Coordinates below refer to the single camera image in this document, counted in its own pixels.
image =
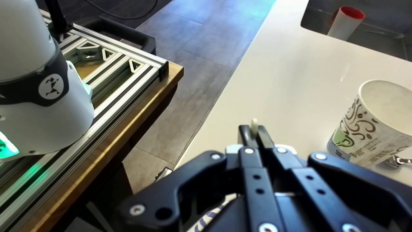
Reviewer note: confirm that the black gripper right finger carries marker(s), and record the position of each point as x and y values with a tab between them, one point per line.
342	194

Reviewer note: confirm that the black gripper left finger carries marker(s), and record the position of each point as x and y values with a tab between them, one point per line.
257	194

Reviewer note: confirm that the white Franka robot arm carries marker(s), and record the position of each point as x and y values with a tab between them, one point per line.
33	43

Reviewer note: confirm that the patterned paper cup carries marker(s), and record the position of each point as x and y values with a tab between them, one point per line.
364	130

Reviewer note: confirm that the stainless steel sink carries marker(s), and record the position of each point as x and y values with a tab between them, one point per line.
386	41

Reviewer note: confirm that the red rimmed white cup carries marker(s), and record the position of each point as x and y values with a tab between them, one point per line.
345	24

